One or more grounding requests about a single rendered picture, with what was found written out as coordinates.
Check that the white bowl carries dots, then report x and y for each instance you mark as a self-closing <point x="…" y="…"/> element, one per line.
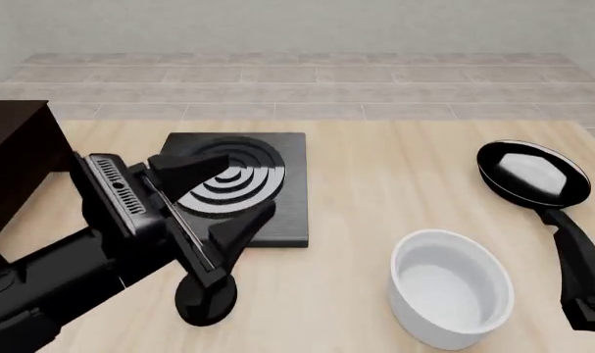
<point x="414" y="305"/>

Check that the flat black stove plate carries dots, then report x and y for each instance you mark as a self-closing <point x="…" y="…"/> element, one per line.
<point x="289" y="184"/>

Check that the black frying pan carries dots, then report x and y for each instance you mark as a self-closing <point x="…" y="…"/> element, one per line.
<point x="493" y="173"/>

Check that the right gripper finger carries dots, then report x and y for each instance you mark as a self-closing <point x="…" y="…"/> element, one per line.
<point x="583" y="268"/>

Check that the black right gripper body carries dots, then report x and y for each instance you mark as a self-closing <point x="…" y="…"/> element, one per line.
<point x="588" y="316"/>

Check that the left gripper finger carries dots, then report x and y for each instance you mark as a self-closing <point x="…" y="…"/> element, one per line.
<point x="240" y="231"/>
<point x="184" y="171"/>

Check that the dark wooden cabinet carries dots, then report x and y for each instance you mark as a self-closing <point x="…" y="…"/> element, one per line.
<point x="13" y="147"/>

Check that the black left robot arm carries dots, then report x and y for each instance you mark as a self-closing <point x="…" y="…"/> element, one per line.
<point x="42" y="279"/>

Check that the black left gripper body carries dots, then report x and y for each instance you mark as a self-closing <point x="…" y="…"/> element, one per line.
<point x="115" y="191"/>

